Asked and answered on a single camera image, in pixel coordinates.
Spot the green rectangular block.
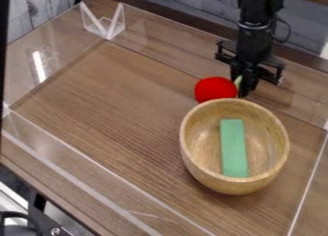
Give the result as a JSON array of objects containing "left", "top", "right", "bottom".
[{"left": 221, "top": 119, "right": 249, "bottom": 177}]

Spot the wooden bowl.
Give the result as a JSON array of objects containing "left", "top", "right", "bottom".
[{"left": 181, "top": 99, "right": 291, "bottom": 195}]

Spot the black table leg bracket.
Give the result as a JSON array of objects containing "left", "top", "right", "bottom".
[{"left": 29, "top": 193, "right": 74, "bottom": 236}]

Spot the clear acrylic corner bracket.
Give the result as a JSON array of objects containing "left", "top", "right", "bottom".
[{"left": 81, "top": 3, "right": 126, "bottom": 40}]

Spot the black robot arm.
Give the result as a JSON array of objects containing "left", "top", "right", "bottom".
[{"left": 215, "top": 0, "right": 291, "bottom": 98}]

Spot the black cable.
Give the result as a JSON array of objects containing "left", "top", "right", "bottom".
[{"left": 0, "top": 210, "right": 43, "bottom": 236}]

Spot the clear acrylic table barrier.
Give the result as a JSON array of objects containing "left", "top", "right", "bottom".
[{"left": 2, "top": 0, "right": 328, "bottom": 236}]

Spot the red felt radish toy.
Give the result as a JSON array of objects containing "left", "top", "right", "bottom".
[{"left": 194, "top": 77, "right": 239, "bottom": 103}]

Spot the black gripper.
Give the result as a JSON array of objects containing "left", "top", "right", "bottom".
[{"left": 215, "top": 22, "right": 286, "bottom": 98}]

